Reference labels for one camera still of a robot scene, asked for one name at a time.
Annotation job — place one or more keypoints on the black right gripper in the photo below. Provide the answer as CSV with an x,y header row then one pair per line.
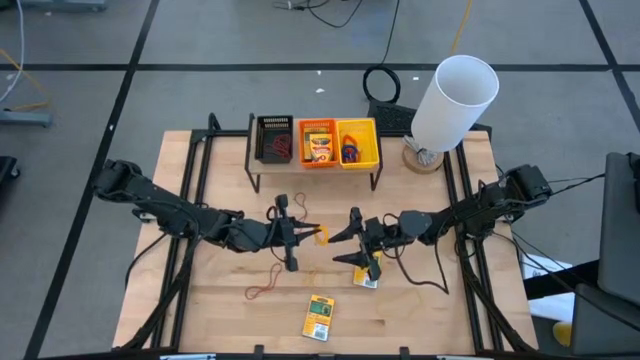
x,y
377,235

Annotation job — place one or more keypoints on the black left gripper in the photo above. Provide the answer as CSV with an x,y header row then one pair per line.
x,y
282,235

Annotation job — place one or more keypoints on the yellow green Crayola crayon box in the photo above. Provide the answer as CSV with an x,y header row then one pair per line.
x,y
360,279
321,147
318,318
306,137

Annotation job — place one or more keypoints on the yellow rubber band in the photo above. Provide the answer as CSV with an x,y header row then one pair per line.
x,y
320,285

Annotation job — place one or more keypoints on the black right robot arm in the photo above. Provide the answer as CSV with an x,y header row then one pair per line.
x,y
480,207

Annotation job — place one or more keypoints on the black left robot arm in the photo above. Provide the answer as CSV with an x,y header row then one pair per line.
x,y
175,212

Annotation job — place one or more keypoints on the wooden shelf with black legs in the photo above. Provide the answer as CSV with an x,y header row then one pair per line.
x,y
300,171

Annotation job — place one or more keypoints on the orange plastic basket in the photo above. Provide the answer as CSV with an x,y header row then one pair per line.
x,y
301,150

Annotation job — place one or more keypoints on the black plastic basket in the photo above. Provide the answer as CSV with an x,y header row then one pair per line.
x,y
261,150

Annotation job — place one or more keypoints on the yellow plastic basket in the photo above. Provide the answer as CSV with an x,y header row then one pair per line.
x,y
370,145

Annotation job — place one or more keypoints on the black table clamp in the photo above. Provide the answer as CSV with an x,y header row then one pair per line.
x,y
405,351
259,350

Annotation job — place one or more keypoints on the black mesh panel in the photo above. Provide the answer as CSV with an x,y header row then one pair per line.
x,y
392,120

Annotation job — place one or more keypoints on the white shade table lamp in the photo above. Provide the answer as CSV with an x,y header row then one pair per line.
x,y
450,110

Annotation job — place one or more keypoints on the white paper sheet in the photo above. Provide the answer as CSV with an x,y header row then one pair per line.
x,y
550,307

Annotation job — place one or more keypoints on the black stand leg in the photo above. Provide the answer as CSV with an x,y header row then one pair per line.
x,y
560,282

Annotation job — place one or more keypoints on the yellow round object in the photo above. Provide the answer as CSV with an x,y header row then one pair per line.
x,y
563,334

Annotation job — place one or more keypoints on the dark grey box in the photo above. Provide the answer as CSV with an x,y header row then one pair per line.
x,y
605,325

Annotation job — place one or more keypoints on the grey monitor back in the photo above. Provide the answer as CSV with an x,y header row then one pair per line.
x,y
620,225

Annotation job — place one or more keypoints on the grey stand base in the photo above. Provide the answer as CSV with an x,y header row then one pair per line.
x,y
65,4
25,118

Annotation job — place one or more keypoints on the black floor object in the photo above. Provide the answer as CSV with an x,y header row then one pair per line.
x,y
7,167

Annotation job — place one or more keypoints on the black aluminium table frame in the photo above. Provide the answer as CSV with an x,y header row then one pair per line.
x,y
192,150

